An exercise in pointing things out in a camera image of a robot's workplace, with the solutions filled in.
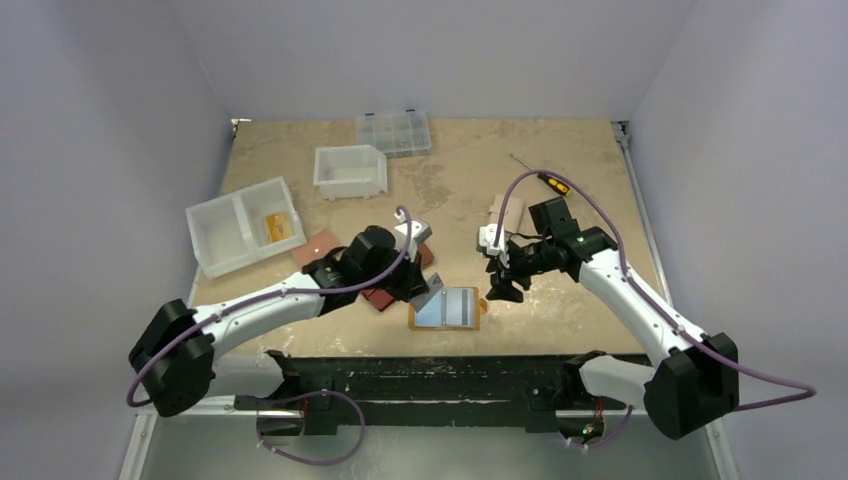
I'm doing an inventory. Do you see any white small open bin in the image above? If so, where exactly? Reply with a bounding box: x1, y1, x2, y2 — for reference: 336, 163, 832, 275
313, 145, 389, 201

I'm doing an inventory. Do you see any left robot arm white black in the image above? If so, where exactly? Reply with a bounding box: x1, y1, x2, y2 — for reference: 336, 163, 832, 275
125, 220, 432, 417

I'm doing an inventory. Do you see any dark red card holder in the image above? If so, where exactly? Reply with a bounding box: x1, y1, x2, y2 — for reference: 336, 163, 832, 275
361, 289, 395, 312

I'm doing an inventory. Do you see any light blue credit card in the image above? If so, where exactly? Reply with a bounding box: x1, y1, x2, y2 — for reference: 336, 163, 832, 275
412, 291, 445, 329

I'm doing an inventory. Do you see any white VIP credit card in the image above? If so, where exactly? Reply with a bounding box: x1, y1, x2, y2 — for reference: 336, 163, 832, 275
408, 273, 444, 312

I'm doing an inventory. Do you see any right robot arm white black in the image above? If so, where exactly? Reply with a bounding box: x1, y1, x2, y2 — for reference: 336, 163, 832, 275
477, 198, 739, 440

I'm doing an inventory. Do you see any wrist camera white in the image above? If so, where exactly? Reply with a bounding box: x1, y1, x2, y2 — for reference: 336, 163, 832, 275
476, 224, 509, 267
393, 220, 432, 262

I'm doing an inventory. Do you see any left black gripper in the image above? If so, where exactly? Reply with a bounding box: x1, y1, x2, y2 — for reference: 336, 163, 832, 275
358, 243, 428, 302

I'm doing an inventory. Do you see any brown leather card holder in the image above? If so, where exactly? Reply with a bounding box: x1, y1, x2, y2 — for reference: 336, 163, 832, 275
418, 243, 435, 268

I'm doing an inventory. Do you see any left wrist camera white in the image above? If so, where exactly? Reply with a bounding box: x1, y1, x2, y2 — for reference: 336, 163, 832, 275
393, 220, 432, 262

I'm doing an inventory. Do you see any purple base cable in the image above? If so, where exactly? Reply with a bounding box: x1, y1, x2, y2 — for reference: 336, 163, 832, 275
255, 388, 366, 467

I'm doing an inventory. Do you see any yellow black screwdriver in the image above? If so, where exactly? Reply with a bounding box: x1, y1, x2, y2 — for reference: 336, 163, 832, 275
510, 153, 571, 196

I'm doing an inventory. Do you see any orange card holder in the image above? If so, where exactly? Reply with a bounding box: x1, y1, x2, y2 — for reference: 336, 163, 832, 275
408, 287, 488, 331

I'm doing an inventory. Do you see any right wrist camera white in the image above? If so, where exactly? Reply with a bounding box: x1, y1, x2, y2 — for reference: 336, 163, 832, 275
476, 224, 509, 267

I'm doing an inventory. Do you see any white two-compartment bin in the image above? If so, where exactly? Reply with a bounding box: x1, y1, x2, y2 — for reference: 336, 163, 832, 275
186, 177, 306, 279

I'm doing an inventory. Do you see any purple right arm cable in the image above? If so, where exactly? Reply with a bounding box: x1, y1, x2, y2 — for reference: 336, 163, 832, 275
495, 170, 817, 413

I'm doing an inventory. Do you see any gold credit card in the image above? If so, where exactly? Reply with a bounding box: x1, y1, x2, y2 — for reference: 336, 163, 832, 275
264, 212, 295, 244

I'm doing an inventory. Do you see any beige card holder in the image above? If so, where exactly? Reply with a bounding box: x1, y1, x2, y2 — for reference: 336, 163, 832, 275
488, 194, 526, 233

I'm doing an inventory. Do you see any pink tan card holder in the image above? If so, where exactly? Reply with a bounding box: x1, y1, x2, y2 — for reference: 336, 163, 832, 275
290, 229, 340, 266

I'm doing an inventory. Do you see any aluminium frame rail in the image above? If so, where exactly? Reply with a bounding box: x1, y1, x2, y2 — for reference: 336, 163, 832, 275
118, 396, 237, 480

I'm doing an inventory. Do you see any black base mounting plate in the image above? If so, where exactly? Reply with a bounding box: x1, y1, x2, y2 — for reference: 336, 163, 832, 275
234, 351, 598, 435

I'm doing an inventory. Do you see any clear compartment organizer box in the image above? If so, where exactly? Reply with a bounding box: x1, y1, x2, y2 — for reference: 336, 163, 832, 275
354, 109, 432, 158

